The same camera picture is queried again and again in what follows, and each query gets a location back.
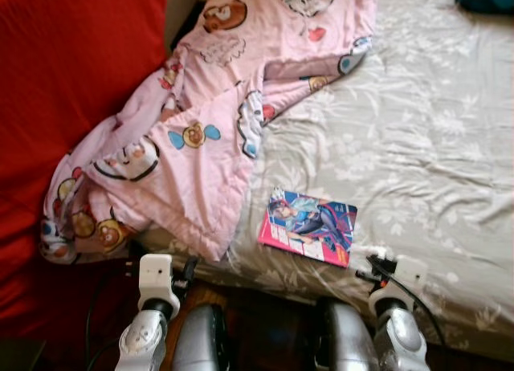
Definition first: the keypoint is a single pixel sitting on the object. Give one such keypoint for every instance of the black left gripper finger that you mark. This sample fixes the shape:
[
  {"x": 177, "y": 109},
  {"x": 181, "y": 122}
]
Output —
[{"x": 193, "y": 270}]

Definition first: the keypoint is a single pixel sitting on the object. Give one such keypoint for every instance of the pink anime comic book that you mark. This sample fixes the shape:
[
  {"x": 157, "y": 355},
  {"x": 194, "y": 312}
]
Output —
[{"x": 309, "y": 222}]

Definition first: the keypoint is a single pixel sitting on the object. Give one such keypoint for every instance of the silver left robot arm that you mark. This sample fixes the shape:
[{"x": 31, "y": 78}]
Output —
[{"x": 144, "y": 339}]

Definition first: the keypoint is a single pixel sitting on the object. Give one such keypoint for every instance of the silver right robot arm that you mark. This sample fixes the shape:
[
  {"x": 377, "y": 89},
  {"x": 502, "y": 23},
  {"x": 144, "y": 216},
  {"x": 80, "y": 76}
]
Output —
[{"x": 397, "y": 335}]

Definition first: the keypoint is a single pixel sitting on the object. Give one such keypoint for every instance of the silver left robot leg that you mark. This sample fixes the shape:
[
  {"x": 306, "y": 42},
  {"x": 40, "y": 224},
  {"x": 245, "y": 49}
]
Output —
[{"x": 201, "y": 339}]

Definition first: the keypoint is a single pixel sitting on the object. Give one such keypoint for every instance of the silver robot leg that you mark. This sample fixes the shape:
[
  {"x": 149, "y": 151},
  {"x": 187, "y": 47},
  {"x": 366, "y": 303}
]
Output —
[
  {"x": 345, "y": 339},
  {"x": 201, "y": 339}
]

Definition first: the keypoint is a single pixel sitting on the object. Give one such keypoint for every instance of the silver right robot leg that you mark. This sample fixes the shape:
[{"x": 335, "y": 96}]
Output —
[{"x": 345, "y": 339}]

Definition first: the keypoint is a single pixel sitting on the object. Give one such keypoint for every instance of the bed with grey floral sheet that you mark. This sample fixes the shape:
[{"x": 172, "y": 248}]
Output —
[{"x": 418, "y": 146}]

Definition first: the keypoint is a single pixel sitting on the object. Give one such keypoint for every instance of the pink cartoon print blanket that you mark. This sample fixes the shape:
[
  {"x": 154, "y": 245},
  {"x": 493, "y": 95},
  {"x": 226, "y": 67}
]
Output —
[{"x": 201, "y": 122}]

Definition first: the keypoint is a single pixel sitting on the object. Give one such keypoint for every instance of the long red cushion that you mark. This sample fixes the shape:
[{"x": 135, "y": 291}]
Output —
[{"x": 64, "y": 82}]

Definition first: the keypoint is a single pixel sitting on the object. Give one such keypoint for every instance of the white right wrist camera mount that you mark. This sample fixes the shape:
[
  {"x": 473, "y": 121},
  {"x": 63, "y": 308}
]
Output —
[{"x": 409, "y": 275}]

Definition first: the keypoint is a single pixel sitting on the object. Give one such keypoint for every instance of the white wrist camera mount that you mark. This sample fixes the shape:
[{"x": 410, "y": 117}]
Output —
[
  {"x": 409, "y": 275},
  {"x": 155, "y": 276}
]

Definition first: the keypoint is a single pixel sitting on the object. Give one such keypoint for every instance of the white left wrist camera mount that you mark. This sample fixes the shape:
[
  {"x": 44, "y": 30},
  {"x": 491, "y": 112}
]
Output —
[{"x": 155, "y": 276}]

